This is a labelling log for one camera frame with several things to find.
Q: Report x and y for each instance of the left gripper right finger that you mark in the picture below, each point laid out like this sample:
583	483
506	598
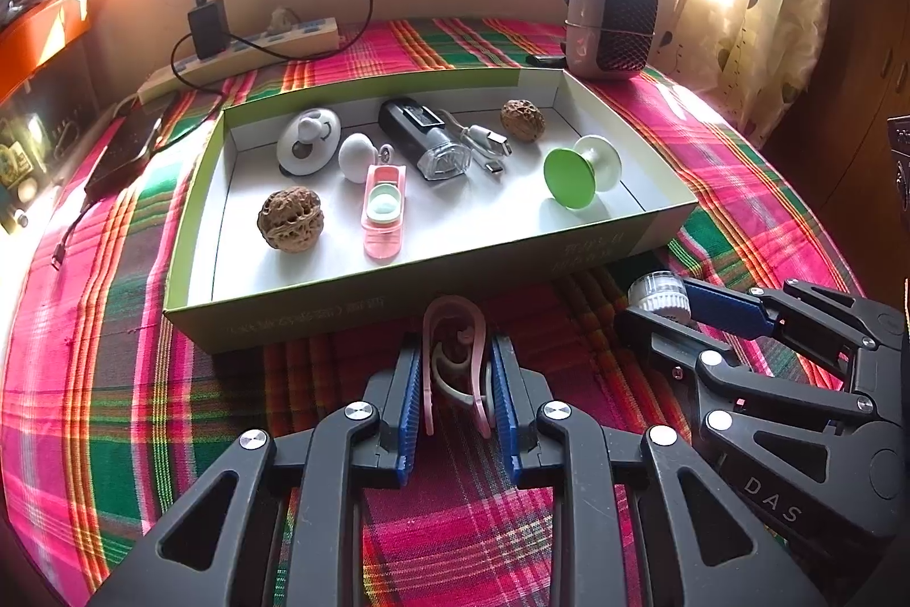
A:
529	458

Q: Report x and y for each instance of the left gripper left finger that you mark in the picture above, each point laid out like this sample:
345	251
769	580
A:
388	453

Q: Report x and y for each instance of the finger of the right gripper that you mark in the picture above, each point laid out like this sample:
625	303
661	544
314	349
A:
737	313
668	347

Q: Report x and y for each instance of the white round ridged cap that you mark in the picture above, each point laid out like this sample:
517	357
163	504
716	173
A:
663	293

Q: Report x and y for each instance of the pink ear hook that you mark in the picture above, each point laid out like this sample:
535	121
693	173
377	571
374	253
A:
453	362

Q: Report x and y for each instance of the wrinkled walnut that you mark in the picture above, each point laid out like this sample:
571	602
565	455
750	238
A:
522	120
291	219

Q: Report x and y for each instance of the white egg-shaped earbud case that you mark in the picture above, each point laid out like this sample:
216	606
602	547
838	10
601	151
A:
356	155

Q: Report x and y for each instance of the white panda face gadget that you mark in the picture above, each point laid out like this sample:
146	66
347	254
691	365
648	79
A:
309	142

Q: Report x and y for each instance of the shallow green white cardboard box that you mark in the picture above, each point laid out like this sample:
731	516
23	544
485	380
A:
473	235

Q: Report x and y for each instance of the spotted cream curtain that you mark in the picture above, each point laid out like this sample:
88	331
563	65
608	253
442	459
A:
775	9

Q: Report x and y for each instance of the plaid bed cloth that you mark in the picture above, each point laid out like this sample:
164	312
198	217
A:
109	414

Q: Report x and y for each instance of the small black dongle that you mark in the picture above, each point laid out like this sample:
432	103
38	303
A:
546	61

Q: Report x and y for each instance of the grey portable speaker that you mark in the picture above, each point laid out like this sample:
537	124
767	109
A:
609	39

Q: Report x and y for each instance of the black smartphone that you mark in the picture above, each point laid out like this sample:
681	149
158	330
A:
130	149

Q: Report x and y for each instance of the white power strip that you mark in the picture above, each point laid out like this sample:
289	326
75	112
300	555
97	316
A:
302	40

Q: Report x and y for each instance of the black charger with cable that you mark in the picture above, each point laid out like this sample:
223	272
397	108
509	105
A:
210	33

